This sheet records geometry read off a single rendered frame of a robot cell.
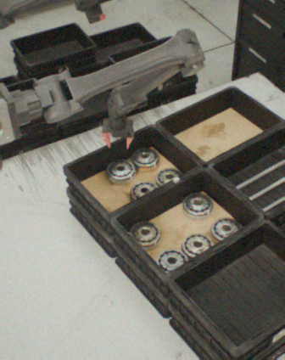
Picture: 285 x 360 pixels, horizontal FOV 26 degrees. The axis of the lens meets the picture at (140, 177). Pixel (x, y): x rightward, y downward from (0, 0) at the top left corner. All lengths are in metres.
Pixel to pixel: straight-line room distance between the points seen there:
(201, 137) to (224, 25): 2.46
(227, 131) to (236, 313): 0.84
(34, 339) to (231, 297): 0.62
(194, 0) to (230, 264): 3.40
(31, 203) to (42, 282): 0.38
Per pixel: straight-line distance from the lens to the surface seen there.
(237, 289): 1.91
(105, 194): 2.17
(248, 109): 2.47
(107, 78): 1.56
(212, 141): 2.38
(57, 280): 2.11
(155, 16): 4.87
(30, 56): 3.56
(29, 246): 2.22
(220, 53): 4.43
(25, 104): 1.51
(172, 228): 2.05
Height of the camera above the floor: 2.37
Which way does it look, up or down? 44 degrees down
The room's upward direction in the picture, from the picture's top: 2 degrees counter-clockwise
